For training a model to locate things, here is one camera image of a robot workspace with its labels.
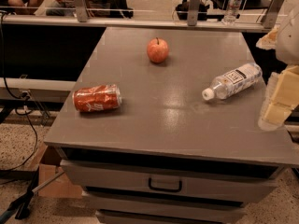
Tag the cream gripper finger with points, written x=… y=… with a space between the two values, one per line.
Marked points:
x=281 y=98
x=268 y=41

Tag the red apple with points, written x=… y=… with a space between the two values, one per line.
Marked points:
x=157 y=50

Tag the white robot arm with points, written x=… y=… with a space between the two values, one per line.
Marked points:
x=287 y=49

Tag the crushed red coke can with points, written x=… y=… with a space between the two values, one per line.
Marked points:
x=98 y=98

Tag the clear plastic water bottle lying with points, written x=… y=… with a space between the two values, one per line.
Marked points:
x=233 y=82

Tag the upright water bottle background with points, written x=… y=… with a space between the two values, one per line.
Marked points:
x=231 y=11

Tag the grey drawer cabinet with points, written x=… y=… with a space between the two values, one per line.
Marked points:
x=165 y=130

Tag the seated person middle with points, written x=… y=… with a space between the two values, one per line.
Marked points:
x=67 y=8

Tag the cardboard box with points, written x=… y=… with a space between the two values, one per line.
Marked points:
x=48 y=161

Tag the black drawer handle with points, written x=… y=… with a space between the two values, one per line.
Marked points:
x=165 y=185

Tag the grey metal rail frame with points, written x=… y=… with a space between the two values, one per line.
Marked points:
x=152 y=17

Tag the black handled floor tool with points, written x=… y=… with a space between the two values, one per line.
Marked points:
x=15 y=205

